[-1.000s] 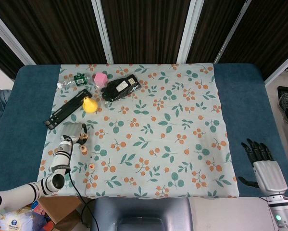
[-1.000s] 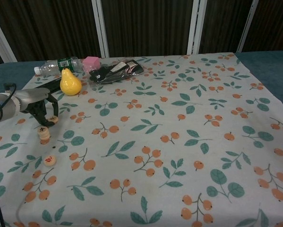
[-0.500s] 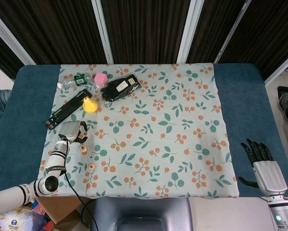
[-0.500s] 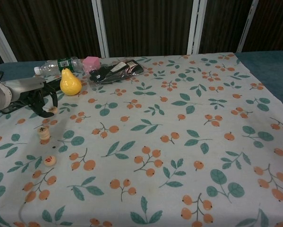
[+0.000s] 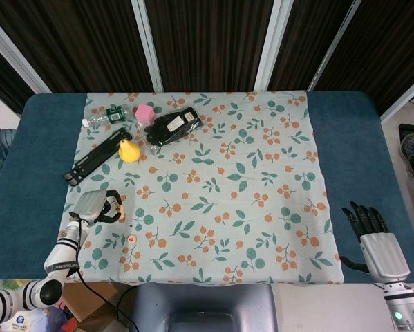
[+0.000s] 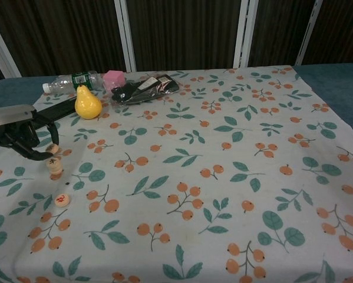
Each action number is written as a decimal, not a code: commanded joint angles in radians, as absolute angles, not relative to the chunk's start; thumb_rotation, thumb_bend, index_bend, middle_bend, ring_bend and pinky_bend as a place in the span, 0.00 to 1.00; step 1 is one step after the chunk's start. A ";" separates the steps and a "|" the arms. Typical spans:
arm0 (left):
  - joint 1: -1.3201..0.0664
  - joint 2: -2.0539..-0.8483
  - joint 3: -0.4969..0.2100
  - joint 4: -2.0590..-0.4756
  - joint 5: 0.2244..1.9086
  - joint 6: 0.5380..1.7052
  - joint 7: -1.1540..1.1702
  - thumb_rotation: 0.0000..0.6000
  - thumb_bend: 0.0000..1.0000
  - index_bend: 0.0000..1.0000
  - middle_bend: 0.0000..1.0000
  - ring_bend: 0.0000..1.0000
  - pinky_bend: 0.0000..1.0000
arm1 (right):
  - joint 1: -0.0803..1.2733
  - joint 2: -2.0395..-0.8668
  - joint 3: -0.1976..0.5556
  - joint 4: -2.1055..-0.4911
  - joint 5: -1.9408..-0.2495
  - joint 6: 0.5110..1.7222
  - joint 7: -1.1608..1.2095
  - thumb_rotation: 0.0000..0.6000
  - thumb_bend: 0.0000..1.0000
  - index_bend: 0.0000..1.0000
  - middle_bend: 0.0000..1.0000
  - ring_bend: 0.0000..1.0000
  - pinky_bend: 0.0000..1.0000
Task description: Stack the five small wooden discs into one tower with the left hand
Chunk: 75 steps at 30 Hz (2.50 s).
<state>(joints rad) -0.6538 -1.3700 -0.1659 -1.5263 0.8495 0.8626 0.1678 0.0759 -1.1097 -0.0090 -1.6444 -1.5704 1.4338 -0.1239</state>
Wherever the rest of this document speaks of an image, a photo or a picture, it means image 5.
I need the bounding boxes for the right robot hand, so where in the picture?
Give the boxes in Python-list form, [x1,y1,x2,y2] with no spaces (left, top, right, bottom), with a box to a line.
[341,201,411,283]

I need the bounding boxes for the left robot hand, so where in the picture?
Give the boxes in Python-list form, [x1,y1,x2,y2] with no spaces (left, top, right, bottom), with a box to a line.
[70,188,123,228]

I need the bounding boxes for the black folding stand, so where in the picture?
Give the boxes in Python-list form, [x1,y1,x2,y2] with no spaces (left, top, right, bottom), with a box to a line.
[62,127,134,187]

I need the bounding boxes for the yellow toy pear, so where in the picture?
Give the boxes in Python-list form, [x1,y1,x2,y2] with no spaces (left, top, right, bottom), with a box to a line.
[118,138,142,163]

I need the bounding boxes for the blue table cover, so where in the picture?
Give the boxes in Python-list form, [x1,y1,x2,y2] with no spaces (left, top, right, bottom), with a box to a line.
[0,90,414,283]

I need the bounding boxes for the brown cardboard box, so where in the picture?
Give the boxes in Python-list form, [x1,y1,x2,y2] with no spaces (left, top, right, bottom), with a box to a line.
[61,282,120,332]

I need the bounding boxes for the clear bottle green label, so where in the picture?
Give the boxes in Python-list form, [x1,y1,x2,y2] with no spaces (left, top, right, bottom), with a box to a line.
[82,103,130,129]

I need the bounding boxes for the grey knit sneaker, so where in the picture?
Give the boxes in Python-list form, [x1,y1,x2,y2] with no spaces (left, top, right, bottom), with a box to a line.
[399,133,414,179]

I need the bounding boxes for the pink cube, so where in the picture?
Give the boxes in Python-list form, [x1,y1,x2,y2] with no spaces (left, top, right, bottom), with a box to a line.
[133,102,156,124]

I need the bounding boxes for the black gloves in bag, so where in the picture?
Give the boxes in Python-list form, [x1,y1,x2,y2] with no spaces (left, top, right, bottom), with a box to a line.
[144,106,205,148]

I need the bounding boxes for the white bag blue logo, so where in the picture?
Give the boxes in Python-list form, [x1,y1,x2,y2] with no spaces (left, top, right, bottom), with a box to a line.
[4,306,57,332]

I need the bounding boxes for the floral tablecloth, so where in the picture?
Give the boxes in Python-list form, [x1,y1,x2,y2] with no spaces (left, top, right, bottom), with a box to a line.
[49,90,344,286]

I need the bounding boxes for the grey-blue robot chest cover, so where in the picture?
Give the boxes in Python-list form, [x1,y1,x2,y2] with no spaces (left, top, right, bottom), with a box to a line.
[129,282,275,332]

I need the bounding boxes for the dark ribbed partition panel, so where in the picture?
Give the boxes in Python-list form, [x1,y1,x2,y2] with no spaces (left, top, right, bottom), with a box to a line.
[310,0,414,120]
[137,0,290,93]
[258,0,361,93]
[0,0,159,94]
[0,34,38,115]

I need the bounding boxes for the light grey base plate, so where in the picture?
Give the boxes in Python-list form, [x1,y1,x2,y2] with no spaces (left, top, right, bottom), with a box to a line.
[271,283,396,332]

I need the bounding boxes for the black floor cable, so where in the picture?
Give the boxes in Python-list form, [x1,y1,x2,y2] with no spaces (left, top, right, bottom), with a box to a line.
[115,286,138,328]

